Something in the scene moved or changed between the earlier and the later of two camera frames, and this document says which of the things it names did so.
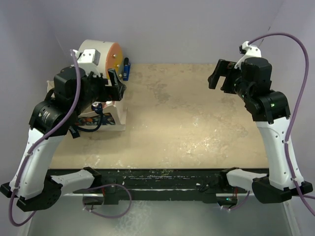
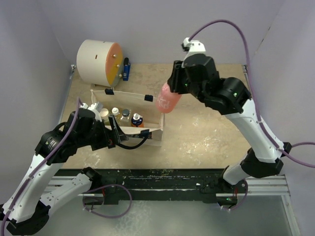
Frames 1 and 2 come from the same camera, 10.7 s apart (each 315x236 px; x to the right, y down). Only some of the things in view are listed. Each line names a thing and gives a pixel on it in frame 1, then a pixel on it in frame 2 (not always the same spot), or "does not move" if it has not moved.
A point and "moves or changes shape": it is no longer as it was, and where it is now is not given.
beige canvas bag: [50, 85] to [145, 106]
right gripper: [225, 68] to [175, 81]
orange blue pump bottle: [98, 107] moves or changes shape
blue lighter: [126, 70] does not move
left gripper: [113, 93] to [109, 138]
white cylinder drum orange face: [110, 55] does not move
